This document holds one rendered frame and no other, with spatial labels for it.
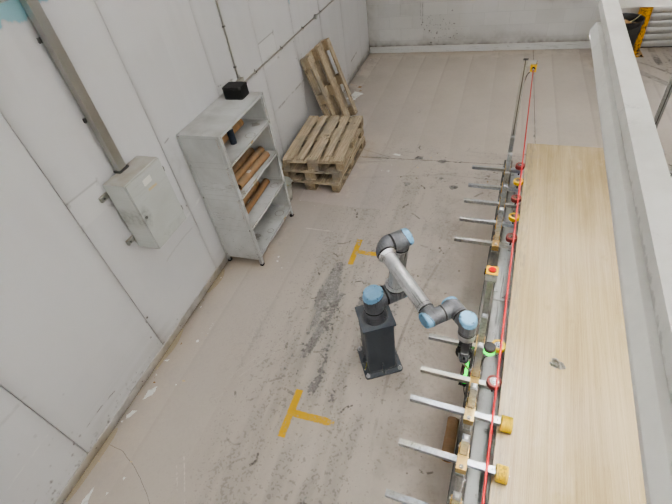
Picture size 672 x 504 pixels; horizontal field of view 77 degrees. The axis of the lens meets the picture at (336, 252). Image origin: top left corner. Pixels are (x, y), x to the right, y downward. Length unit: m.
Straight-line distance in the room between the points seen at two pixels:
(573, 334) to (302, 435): 2.02
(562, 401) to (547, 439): 0.24
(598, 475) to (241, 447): 2.34
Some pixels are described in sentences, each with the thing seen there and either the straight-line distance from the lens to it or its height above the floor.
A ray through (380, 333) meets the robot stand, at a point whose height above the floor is 0.52.
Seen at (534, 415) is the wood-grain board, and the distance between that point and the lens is 2.59.
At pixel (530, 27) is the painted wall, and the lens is 9.55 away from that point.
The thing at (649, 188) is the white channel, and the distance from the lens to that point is 1.31.
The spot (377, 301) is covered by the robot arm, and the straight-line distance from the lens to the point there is 3.02.
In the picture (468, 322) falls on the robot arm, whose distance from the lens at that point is 2.25.
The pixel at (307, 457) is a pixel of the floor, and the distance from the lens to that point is 3.44.
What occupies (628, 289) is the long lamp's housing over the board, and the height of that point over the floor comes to 2.36.
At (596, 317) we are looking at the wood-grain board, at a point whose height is 0.90.
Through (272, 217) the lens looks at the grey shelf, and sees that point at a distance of 5.10.
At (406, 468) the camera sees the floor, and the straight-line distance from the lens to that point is 3.35.
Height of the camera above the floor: 3.16
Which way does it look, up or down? 43 degrees down
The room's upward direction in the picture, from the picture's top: 10 degrees counter-clockwise
